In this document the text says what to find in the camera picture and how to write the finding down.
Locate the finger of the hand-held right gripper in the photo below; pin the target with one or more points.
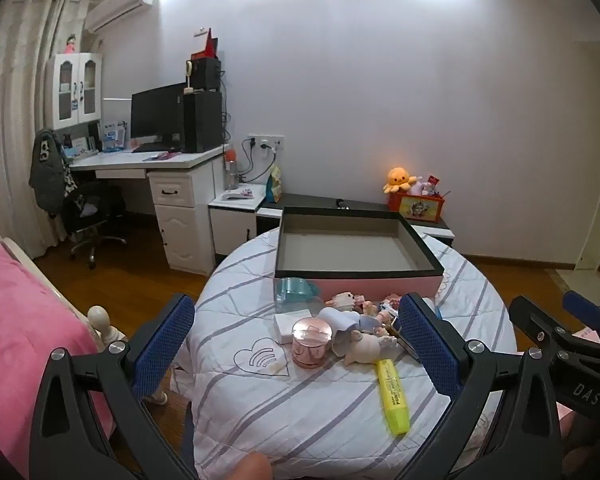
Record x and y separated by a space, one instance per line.
530 322
587 312

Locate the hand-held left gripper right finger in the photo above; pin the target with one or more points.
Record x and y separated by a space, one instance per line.
425 340

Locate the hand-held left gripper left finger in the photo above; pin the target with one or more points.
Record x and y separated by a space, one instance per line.
165 345

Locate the dark blue gold-trimmed box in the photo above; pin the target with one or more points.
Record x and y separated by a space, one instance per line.
404 342

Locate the jointed doll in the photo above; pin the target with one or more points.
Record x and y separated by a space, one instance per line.
365 345

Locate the yellow highlighter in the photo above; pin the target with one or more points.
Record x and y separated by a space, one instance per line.
394 400

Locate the pink round jar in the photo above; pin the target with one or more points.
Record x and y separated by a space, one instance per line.
311 345

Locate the pink storage box black rim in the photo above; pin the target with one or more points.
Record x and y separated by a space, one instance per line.
345 250

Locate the small white box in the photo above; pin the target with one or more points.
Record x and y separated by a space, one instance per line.
285 327

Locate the pink floral bedsheet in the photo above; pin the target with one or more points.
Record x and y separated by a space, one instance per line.
591 332

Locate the pink printed card pack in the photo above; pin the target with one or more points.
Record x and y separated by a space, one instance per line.
390 305

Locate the small pink plush figure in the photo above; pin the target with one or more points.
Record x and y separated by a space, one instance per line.
345 301

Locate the red printed toy box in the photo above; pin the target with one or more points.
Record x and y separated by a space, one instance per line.
417 208

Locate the white low cabinet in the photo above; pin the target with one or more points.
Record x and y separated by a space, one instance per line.
230 230

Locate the white desk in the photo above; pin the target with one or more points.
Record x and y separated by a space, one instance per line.
180 210

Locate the teal tape dispenser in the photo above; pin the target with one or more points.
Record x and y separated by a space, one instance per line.
292 292

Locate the round table striped cloth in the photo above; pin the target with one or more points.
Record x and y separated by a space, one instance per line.
290 420

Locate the person's knee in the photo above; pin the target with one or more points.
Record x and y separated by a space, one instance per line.
251 466

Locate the pink blanket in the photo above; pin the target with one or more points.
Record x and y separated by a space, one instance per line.
15 320

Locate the pink plush toy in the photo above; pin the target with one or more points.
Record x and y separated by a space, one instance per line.
416 187

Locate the black office chair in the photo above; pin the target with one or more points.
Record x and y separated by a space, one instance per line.
92 205

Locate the orange octopus plush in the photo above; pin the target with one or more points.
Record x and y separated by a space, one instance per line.
399 177

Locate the printed papers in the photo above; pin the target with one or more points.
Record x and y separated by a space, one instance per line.
240 193

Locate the bottle with orange cap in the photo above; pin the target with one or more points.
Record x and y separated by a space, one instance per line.
230 170

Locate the pink book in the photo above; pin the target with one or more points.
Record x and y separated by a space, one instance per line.
159 156

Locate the blue yellow snack bag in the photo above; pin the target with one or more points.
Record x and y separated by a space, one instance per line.
274 185

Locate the black keyboard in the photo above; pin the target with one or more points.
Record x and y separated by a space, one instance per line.
150 148

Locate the grey jacket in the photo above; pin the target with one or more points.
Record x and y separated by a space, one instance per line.
47 170

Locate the blue display box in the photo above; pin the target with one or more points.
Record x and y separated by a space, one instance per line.
114 135

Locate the black computer tower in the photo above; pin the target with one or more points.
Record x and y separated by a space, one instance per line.
202 120

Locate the black computer monitor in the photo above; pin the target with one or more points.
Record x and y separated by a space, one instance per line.
155 110

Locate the small gold trophy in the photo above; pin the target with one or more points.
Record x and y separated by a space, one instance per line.
188 77

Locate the black speaker box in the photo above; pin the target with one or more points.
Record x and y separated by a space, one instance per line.
205 75

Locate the white glass-door cabinet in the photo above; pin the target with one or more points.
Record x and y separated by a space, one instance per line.
77 57

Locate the red folded card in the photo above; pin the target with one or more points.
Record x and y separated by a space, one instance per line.
208 46

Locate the small pink doll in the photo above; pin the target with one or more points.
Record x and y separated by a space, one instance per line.
70 45

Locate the white air conditioner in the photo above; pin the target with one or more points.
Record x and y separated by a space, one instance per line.
120 10

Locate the white bed frame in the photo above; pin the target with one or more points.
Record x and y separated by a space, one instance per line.
100 317

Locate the white wall outlet strip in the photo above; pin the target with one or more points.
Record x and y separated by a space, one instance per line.
266 142

